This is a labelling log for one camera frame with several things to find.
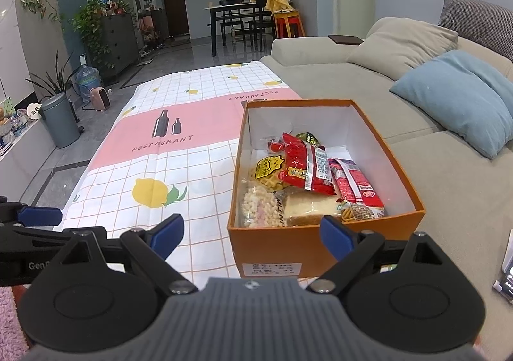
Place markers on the black handheld device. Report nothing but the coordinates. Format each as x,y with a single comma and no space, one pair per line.
507,276

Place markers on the pink checked printed tablecloth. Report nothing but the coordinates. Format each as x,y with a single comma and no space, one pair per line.
180,168

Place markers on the small red candy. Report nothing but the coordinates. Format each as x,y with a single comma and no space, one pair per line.
275,145

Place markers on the pink heater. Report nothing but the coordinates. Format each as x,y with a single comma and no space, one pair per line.
101,99

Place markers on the grey checked cushion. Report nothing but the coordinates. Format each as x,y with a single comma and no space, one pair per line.
477,20

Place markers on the group of small ornaments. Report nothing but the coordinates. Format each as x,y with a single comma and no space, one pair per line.
10,122

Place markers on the tall floor plant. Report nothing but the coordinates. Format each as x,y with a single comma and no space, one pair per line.
56,80

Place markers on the orange cardboard box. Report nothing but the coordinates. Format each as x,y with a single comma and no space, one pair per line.
272,248

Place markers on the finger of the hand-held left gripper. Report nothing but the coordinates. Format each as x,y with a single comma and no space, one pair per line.
38,214
36,236

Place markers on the white round object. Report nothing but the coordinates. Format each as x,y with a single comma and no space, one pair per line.
34,111

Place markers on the sliced bread packet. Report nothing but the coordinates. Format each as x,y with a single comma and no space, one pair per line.
308,208

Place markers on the red noodle snack packet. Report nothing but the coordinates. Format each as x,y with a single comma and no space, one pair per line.
352,184

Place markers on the black dining chair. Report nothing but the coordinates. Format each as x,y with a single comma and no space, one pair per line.
230,24
262,24

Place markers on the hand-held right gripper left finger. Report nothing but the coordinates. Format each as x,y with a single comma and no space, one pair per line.
166,236

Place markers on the white low cabinet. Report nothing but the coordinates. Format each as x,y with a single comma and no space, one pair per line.
24,144

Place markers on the large water bottle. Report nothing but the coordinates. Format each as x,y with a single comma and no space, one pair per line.
88,80

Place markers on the popcorn packet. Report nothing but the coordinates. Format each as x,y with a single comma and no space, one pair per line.
258,206

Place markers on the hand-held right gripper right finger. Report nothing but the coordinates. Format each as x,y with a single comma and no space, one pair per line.
334,236

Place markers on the leafy plant on dresser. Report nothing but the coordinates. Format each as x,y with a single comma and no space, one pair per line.
90,28

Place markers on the dark brown tablet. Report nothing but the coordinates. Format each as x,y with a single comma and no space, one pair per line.
345,39

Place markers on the hanging vine plant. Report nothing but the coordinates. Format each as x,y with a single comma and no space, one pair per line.
38,4

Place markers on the beige cushion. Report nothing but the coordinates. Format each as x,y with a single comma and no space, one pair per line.
400,44

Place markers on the light blue cushion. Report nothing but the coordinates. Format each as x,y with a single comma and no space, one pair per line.
453,100

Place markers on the large red snack packet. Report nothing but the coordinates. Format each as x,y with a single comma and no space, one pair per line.
300,168

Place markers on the beige sofa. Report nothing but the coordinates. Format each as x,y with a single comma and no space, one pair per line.
320,76

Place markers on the grey trash can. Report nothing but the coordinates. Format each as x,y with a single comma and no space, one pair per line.
60,120

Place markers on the dark grey dresser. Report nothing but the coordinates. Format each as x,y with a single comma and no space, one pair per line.
120,44

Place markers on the black dining table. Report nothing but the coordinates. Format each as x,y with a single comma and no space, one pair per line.
236,10

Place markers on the red stools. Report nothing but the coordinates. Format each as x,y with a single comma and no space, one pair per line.
289,24

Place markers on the dark wooden door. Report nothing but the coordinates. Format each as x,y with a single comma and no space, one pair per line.
175,8

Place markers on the yellow cloth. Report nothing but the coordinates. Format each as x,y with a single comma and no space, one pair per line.
278,2

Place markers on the purple fluffy rug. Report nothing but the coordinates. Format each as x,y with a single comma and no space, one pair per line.
12,317

